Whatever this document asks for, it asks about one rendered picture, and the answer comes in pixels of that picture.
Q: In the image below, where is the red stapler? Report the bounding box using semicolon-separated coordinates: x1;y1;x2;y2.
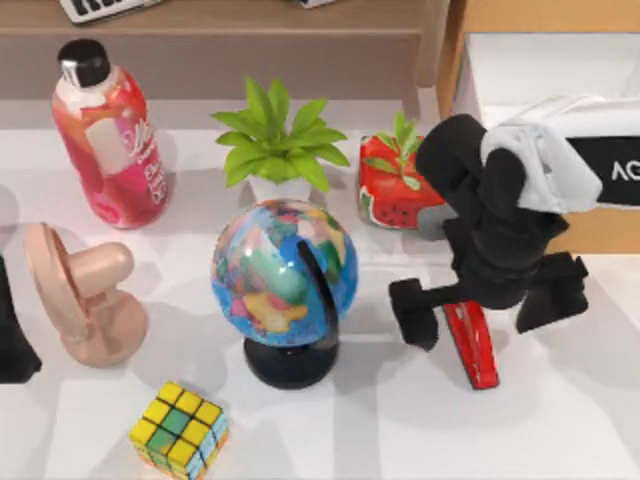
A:
441;298;502;391

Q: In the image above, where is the red watermelon print box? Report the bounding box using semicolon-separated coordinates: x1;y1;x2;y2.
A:
356;111;450;232

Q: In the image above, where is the blue globe on black stand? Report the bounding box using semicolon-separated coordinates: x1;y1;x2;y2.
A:
210;198;360;390

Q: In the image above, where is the green plant in white pot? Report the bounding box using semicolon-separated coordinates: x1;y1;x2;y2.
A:
210;75;352;207

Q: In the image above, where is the colourful puzzle cube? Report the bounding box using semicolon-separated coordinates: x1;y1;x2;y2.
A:
128;380;231;480

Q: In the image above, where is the wooden shelf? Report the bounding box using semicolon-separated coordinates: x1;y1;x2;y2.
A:
0;0;452;119

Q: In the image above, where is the pink desk fan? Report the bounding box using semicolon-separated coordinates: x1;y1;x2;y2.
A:
21;221;150;369

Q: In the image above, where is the pink bottle with black cap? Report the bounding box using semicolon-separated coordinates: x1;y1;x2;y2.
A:
51;38;172;231

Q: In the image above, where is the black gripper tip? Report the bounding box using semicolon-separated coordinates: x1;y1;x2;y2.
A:
0;254;44;386

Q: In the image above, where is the white keyboard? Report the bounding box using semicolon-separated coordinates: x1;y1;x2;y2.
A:
59;0;167;26

